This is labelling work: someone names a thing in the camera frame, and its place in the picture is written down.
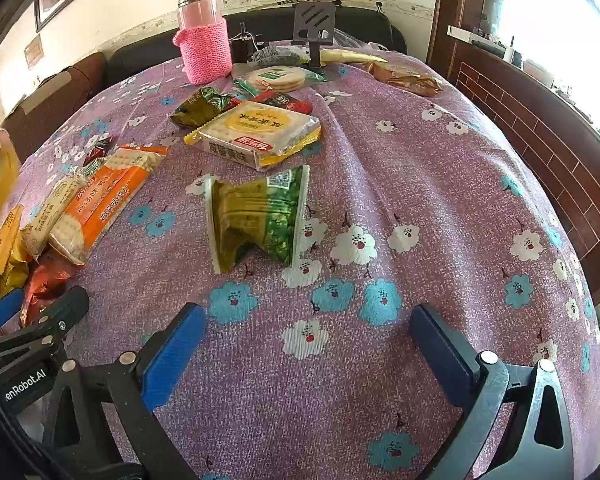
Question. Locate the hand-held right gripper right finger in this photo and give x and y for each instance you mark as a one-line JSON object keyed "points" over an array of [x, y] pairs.
{"points": [[440, 350]]}

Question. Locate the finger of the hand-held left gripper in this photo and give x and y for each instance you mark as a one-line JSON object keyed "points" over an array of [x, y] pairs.
{"points": [[0, 310], [55, 315]]}

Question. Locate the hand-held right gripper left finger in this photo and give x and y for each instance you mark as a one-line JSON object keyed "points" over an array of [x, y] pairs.
{"points": [[175, 355]]}

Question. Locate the red foil packet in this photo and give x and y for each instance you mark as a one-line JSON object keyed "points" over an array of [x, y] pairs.
{"points": [[45, 280]]}

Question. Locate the small yellow snack packet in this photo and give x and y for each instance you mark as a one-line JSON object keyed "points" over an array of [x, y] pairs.
{"points": [[15, 270]]}

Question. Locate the large yellow packet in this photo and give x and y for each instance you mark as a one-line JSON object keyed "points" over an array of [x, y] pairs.
{"points": [[0, 240]]}

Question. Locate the cream biscuit packet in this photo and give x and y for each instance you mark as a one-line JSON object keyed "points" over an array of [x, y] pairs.
{"points": [[50, 210]]}

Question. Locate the orange cracker packet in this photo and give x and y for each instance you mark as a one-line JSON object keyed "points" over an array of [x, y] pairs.
{"points": [[100, 200]]}

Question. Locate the green white candy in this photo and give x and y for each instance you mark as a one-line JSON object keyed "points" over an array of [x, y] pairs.
{"points": [[95, 166]]}

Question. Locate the green pea snack packet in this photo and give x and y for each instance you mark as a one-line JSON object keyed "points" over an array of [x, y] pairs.
{"points": [[260, 215]]}

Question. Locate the dark red candy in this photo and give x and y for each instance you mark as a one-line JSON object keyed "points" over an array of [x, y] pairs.
{"points": [[97, 149]]}

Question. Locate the yellow cracker packet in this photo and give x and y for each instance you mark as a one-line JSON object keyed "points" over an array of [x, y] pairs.
{"points": [[255, 130]]}

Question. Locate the purple floral tablecloth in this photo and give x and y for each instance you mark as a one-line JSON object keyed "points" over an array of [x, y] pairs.
{"points": [[380, 185]]}

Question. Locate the brown armchair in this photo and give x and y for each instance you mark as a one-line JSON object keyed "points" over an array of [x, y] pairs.
{"points": [[45, 105]]}

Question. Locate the wooden tiled cabinet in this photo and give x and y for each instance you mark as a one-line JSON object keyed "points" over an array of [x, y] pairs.
{"points": [[530, 125]]}

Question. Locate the dark green snack packet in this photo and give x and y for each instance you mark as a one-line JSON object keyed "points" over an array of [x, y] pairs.
{"points": [[200, 107]]}

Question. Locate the brown bread bag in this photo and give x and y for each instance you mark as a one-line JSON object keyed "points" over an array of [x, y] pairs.
{"points": [[405, 80]]}

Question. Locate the small red candy packet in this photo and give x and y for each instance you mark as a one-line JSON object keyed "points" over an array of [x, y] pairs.
{"points": [[272, 100], [300, 106]]}

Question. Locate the green candy wrapper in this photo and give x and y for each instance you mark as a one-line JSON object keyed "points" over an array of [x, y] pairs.
{"points": [[245, 89]]}

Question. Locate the black sofa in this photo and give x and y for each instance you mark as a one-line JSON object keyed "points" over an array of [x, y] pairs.
{"points": [[145, 55]]}

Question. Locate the round cracker packet green label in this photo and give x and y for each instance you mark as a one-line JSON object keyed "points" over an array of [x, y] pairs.
{"points": [[275, 79]]}

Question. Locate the pink bottle with knit sleeve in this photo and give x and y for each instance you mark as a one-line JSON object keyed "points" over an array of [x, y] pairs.
{"points": [[205, 50]]}

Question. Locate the ivory horn-shaped object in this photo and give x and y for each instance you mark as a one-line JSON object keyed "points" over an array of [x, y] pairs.
{"points": [[350, 56]]}

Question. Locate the dark grey snack packet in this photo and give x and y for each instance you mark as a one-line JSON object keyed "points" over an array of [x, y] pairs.
{"points": [[280, 55]]}

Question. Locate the clear plastic bag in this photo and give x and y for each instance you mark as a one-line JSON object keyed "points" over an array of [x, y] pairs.
{"points": [[360, 40]]}

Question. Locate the black phone stand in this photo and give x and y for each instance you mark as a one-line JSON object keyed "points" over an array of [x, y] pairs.
{"points": [[312, 17]]}

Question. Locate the brown wall plaque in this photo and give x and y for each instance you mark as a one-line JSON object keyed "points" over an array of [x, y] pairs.
{"points": [[34, 51]]}

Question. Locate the wooden door frame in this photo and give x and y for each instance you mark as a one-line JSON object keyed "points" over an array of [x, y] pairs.
{"points": [[455, 5]]}

